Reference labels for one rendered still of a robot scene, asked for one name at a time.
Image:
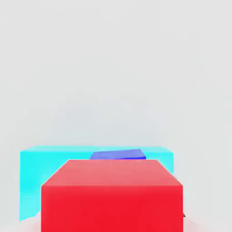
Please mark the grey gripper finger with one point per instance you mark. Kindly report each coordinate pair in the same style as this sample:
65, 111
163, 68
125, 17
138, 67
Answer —
184, 215

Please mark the small red cube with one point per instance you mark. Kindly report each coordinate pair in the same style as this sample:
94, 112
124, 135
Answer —
112, 203

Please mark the small blue cube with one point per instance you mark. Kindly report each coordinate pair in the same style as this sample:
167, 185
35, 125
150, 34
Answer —
117, 155

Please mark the large cyan box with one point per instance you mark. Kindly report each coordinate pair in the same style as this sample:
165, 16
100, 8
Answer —
32, 181

